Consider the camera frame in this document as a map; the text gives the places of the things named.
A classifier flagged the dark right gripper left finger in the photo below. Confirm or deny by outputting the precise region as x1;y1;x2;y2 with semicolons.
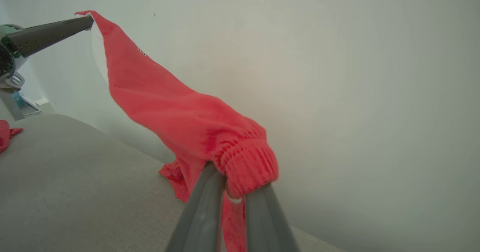
165;161;228;252

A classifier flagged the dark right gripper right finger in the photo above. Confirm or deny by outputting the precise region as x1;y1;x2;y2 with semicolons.
244;184;300;252

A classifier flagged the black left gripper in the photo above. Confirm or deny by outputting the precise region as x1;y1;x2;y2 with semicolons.
0;16;94;93

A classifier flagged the red garment with white sleeves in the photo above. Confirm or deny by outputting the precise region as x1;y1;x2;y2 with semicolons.
74;10;280;252

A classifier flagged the crumpled red white-striped garment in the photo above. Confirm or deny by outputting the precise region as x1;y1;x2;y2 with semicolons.
0;120;24;154

